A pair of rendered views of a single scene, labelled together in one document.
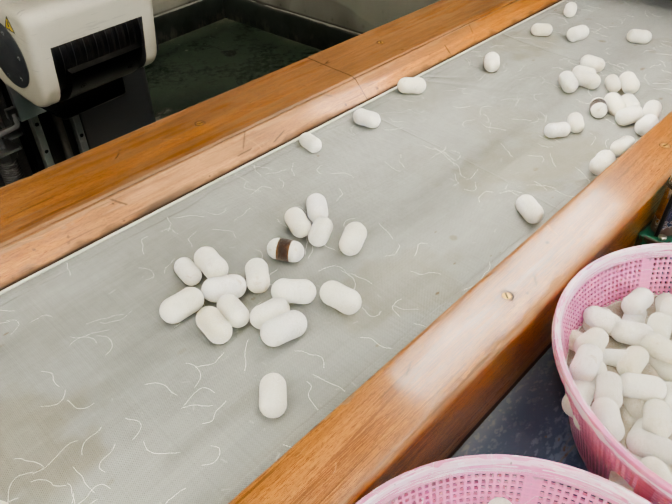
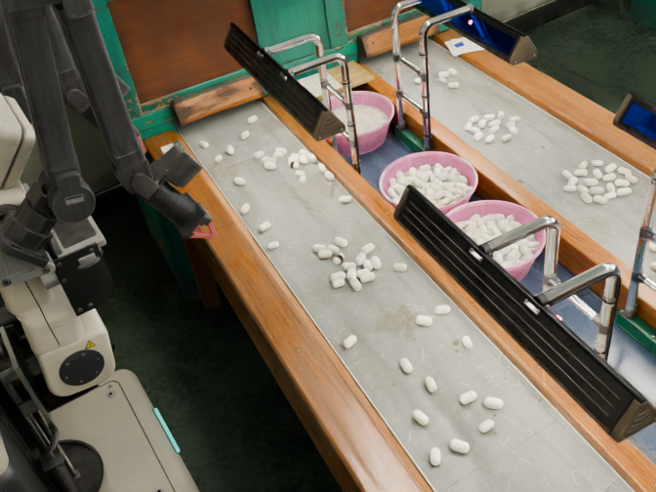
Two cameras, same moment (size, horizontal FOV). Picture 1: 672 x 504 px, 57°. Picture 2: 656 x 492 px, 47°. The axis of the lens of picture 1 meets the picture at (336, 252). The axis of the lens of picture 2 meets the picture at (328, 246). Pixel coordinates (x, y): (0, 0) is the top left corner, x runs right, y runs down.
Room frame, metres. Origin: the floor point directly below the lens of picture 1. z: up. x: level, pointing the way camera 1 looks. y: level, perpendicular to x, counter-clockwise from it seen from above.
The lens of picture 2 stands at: (-0.16, 1.32, 1.99)
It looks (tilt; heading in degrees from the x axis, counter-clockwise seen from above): 40 degrees down; 296
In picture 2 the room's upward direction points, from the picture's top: 10 degrees counter-clockwise
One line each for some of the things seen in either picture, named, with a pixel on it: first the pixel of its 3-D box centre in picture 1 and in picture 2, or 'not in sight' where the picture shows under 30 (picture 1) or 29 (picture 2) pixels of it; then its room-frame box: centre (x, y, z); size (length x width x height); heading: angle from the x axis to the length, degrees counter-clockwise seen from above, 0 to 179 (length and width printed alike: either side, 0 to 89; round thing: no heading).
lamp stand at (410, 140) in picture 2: not in sight; (434, 76); (0.33, -0.62, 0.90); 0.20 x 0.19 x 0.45; 136
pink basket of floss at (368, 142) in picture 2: not in sight; (353, 125); (0.60, -0.59, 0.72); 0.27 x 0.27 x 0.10
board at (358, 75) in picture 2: not in sight; (320, 85); (0.76, -0.75, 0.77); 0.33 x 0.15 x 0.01; 46
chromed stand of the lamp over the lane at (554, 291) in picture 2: not in sight; (539, 341); (-0.09, 0.34, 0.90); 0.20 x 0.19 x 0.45; 136
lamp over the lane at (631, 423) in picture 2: not in sight; (505, 289); (-0.03, 0.40, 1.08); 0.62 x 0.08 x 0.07; 136
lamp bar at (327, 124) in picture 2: not in sight; (276, 73); (0.67, -0.27, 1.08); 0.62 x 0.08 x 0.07; 136
